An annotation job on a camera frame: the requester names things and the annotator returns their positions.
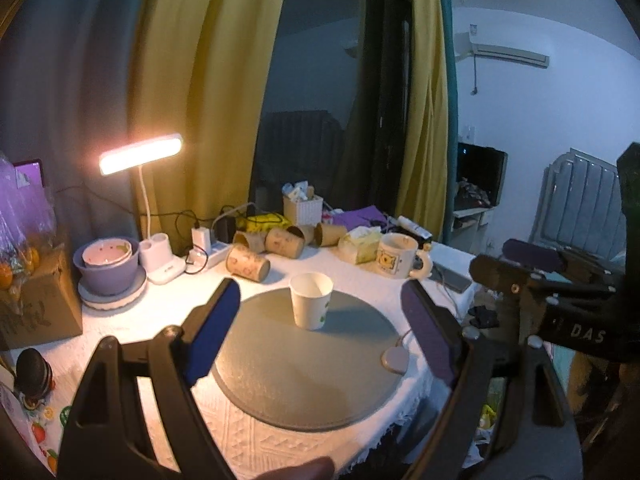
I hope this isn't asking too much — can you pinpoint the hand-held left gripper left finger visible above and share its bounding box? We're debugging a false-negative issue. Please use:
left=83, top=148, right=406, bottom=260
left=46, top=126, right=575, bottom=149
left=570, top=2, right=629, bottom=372
left=57, top=277, right=241, bottom=480

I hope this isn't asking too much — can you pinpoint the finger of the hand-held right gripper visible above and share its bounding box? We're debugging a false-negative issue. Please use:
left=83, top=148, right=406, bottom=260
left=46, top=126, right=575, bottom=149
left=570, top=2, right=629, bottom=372
left=502, top=238, right=627, bottom=282
left=469, top=253, right=617, bottom=307

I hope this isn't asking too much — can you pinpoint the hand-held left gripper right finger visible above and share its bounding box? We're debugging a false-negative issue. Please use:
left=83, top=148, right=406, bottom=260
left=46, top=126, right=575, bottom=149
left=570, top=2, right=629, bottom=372
left=401, top=280, right=582, bottom=480

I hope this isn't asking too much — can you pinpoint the white paper cup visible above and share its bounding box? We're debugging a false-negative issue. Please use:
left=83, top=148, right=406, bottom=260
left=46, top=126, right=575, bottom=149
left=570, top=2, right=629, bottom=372
left=289, top=272, right=334, bottom=331

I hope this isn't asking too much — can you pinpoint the brown paper cup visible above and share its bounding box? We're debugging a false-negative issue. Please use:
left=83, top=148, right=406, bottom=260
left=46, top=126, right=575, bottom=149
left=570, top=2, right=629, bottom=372
left=264, top=227, right=306, bottom=260
left=225, top=243, right=271, bottom=281
left=287, top=224, right=316, bottom=246
left=314, top=222, right=349, bottom=248
left=233, top=230, right=269, bottom=254

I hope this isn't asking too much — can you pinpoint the small round coaster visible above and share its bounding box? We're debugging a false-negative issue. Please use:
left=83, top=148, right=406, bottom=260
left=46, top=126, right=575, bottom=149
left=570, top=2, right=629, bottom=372
left=380, top=347, right=410, bottom=374

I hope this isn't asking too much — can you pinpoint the white tv stand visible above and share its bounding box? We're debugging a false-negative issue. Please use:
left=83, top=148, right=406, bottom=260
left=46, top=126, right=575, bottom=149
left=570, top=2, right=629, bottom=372
left=451, top=204, right=497, bottom=248

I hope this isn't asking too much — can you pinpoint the white power strip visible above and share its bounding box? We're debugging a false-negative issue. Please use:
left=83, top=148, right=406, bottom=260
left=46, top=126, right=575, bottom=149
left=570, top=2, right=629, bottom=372
left=184, top=240, right=236, bottom=274

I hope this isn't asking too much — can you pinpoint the white mug with yellow print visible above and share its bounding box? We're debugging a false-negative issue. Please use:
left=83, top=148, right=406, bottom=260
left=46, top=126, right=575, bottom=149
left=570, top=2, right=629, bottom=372
left=375, top=233, right=434, bottom=280

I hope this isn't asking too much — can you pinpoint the black television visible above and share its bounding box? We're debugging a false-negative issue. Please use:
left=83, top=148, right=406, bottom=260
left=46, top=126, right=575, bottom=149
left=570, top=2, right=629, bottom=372
left=457, top=143, right=509, bottom=207

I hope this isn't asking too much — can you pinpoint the white tube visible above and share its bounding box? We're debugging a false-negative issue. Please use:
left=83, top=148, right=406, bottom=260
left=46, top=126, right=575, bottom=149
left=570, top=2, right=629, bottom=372
left=397, top=216, right=434, bottom=241

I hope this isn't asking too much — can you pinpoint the grey round mat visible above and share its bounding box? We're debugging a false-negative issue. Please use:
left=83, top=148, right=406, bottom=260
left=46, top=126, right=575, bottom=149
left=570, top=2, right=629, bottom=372
left=211, top=289, right=412, bottom=431

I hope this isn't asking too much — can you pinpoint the purple plate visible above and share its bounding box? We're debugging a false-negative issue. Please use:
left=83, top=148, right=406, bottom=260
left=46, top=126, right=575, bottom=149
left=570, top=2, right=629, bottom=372
left=77, top=265, right=149, bottom=311

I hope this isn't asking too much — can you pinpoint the tissue pack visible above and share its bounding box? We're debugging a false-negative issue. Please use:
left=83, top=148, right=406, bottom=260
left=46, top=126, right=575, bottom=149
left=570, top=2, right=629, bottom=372
left=338, top=226, right=384, bottom=265

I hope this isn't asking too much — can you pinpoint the yellow and black pouch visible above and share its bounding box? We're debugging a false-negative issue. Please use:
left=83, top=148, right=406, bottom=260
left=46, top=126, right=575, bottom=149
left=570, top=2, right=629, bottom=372
left=237, top=213, right=294, bottom=234

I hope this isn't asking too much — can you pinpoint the purple bowl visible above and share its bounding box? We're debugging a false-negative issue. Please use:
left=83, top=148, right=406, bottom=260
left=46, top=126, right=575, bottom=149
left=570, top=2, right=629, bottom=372
left=73, top=237, right=141, bottom=297

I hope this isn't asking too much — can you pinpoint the pink patterned bowl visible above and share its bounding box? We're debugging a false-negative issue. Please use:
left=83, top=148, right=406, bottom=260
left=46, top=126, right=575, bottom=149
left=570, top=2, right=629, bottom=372
left=82, top=239, right=132, bottom=268

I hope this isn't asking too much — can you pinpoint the white woven basket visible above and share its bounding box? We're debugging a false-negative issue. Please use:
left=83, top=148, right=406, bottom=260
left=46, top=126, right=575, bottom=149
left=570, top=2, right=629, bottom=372
left=283, top=193, right=325, bottom=227

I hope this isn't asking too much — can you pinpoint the cardboard box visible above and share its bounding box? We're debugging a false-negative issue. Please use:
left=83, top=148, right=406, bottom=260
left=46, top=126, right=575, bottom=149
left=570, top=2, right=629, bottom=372
left=0, top=242, right=84, bottom=352

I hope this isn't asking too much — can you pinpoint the yellow curtain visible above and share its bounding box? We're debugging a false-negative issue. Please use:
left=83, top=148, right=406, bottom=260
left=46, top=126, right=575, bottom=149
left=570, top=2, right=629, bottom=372
left=392, top=0, right=451, bottom=243
left=129, top=0, right=293, bottom=256

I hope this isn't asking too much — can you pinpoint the dark round case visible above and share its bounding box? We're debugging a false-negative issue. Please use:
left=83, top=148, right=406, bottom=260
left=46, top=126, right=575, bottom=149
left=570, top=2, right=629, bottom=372
left=14, top=348, right=55, bottom=407

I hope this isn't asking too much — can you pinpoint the white desk lamp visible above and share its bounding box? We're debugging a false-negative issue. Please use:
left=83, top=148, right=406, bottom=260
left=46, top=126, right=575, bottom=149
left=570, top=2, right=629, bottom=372
left=98, top=133, right=187, bottom=286

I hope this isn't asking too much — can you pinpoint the white air conditioner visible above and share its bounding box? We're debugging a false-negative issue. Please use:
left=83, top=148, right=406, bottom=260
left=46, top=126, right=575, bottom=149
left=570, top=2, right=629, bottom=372
left=452, top=32, right=551, bottom=69

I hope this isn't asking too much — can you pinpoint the fruit print cloth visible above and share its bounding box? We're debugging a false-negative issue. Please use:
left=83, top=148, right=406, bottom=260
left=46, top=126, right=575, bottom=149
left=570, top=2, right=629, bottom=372
left=0, top=382, right=76, bottom=477

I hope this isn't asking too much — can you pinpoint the teal curtain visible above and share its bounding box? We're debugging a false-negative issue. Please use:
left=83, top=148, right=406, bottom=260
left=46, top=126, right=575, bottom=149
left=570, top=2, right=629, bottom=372
left=434, top=0, right=461, bottom=151

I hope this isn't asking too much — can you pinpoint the clear plastic bag of oranges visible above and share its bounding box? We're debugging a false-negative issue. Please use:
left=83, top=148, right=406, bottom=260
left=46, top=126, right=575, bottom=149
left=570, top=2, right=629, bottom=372
left=0, top=150, right=68, bottom=291

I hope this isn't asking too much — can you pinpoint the dark glass balcony door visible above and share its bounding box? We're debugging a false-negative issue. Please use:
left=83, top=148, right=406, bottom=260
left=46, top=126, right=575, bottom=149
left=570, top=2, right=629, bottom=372
left=249, top=0, right=417, bottom=221

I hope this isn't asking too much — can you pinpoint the black cable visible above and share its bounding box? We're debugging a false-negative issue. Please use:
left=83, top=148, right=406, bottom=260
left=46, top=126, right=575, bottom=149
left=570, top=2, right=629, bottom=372
left=54, top=186, right=202, bottom=256

